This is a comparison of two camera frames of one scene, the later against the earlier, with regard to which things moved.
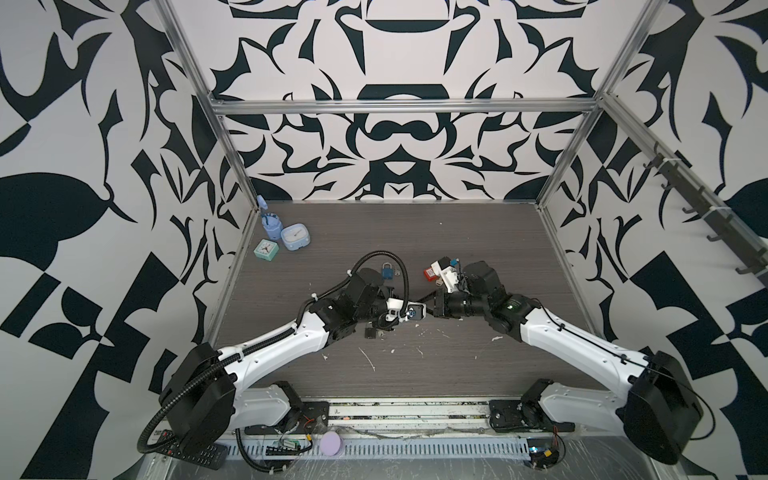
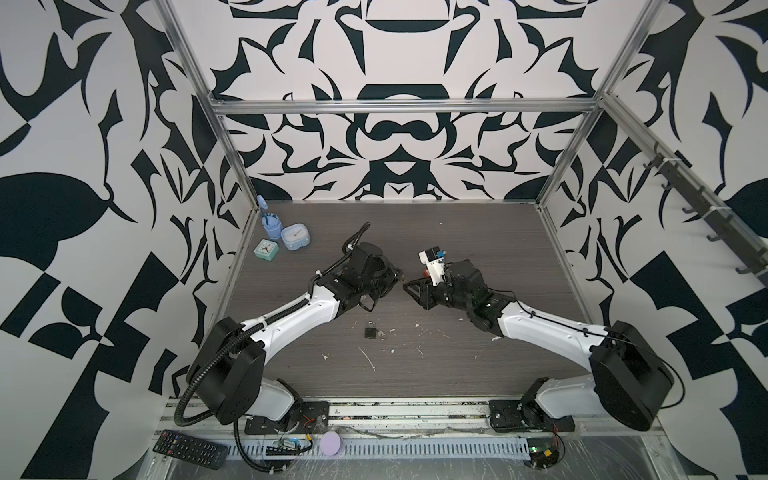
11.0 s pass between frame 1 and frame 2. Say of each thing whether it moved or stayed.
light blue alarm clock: stayed
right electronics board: stayed
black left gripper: moved
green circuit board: stayed
